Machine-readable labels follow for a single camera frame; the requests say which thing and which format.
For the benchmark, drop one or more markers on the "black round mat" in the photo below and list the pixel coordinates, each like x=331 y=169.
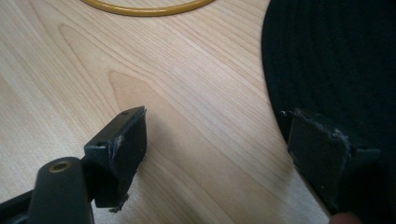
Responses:
x=336 y=62

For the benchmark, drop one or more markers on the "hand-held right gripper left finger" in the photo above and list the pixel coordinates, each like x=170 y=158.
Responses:
x=124 y=155

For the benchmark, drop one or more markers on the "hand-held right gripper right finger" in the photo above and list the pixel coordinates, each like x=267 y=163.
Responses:
x=320 y=155

